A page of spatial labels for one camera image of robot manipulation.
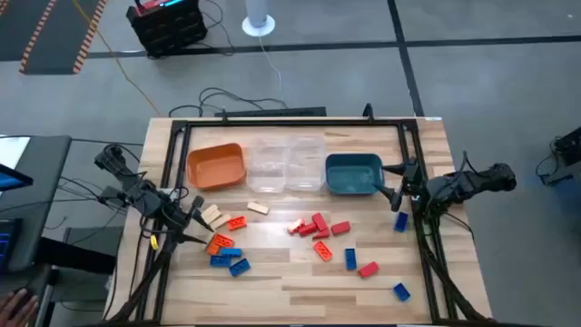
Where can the black power strip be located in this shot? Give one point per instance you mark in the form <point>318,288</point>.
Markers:
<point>272,111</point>

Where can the orange plastic bin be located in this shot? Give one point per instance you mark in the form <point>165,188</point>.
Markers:
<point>215,168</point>

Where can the red toy block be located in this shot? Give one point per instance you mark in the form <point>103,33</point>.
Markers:
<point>368,270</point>
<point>307,230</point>
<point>340,228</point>
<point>319,221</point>

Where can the dark monitor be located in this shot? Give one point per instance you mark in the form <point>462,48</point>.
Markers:
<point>13,178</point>

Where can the small orange square brick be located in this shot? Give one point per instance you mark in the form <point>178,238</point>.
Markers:
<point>212,249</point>

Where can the red device with screen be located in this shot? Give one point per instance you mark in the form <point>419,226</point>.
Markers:
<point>154,5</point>

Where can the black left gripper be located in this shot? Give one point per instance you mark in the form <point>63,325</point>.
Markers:
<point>179,218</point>

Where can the pale cream block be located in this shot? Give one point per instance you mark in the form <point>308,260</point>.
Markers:
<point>295,225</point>

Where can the person's hand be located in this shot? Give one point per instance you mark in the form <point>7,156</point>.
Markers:
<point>18,311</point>

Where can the backlit keyboard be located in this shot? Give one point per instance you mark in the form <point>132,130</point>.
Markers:
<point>6,243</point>

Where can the teal plastic bin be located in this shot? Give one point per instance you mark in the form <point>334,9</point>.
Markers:
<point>354,175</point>

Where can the red wedge block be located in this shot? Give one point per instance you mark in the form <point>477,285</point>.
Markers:
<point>322,235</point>

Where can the dark grey desk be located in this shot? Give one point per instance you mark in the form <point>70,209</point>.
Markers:
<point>45,181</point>

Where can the black plastic crate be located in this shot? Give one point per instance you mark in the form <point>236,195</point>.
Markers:
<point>168,29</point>

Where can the white round-base stand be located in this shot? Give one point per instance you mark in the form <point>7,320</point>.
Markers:
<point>258,22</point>

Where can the clear plastic bin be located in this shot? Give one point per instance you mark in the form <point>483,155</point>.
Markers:
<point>268,165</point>
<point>306,163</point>

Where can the white paper sheet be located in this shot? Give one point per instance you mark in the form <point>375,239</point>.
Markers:
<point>11,151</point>

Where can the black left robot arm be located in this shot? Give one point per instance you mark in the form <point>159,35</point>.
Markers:
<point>136,191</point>

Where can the orange toy brick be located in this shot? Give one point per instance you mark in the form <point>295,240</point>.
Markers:
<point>236,223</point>
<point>223,240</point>
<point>322,250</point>

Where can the small black bracket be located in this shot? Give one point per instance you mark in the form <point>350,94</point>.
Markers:
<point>367,111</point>

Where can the black mat orange-striped edge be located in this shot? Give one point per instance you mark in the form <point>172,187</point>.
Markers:
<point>59,41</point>
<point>9,32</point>

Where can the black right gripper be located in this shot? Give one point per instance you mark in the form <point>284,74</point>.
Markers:
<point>414,186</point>

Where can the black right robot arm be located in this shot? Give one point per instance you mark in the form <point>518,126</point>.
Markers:
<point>454,186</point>

